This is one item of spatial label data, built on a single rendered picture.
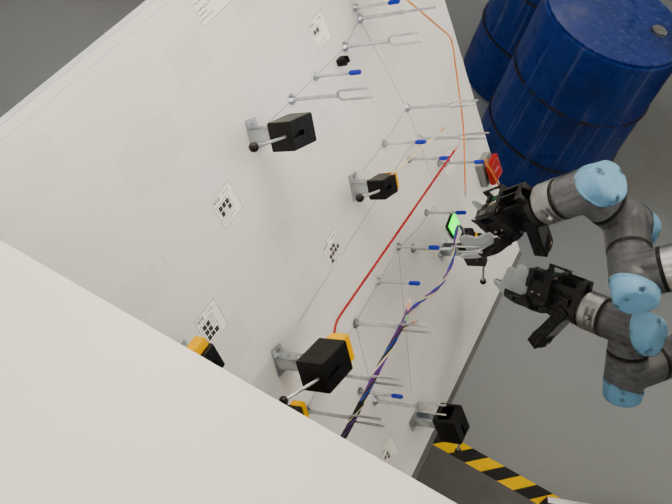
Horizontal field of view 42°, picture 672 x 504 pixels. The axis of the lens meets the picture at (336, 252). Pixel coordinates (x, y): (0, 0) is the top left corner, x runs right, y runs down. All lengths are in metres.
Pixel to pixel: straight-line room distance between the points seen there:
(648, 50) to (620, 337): 1.66
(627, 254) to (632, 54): 1.68
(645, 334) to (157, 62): 0.96
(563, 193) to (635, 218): 0.13
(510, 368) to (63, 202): 2.22
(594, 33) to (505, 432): 1.34
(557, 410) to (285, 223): 1.87
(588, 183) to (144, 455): 1.03
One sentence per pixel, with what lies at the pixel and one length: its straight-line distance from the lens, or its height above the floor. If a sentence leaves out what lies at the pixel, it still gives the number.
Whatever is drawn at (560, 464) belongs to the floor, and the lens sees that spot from 2.95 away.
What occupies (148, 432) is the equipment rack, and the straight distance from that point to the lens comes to 0.60.
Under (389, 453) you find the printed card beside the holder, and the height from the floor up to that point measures 0.95.
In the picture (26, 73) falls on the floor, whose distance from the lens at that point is 3.54.
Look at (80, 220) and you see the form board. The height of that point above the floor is 1.57.
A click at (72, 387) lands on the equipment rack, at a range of 0.61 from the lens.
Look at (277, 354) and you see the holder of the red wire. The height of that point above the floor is 1.26.
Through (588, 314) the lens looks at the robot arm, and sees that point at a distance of 1.68.
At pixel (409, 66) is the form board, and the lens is 1.68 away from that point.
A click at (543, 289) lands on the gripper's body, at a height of 1.14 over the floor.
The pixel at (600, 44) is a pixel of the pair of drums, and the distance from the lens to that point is 3.06.
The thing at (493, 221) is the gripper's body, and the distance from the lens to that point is 1.60.
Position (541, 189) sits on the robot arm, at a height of 1.38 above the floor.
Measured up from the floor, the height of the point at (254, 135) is 1.50.
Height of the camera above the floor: 2.39
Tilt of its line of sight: 50 degrees down
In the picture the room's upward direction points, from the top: 21 degrees clockwise
